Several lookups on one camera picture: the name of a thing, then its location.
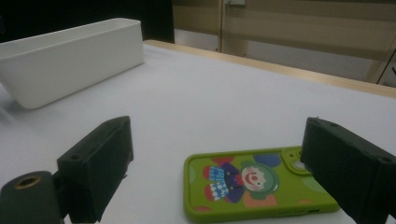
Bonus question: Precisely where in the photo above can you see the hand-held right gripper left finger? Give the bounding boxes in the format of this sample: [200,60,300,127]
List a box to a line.
[56,115,134,224]

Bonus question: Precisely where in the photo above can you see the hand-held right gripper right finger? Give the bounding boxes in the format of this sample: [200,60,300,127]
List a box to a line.
[299,116,396,224]

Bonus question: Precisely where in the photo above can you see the green cartoon phone case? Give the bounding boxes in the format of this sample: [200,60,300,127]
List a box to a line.
[182,146,341,224]

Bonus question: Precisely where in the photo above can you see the white plastic storage box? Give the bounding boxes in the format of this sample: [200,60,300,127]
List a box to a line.
[0,17,146,110]

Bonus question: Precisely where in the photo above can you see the white table cover sheet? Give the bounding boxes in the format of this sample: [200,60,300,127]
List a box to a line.
[0,43,396,224]

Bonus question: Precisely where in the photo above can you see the beige wooden furniture frame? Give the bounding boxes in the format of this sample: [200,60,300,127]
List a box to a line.
[172,0,396,87]

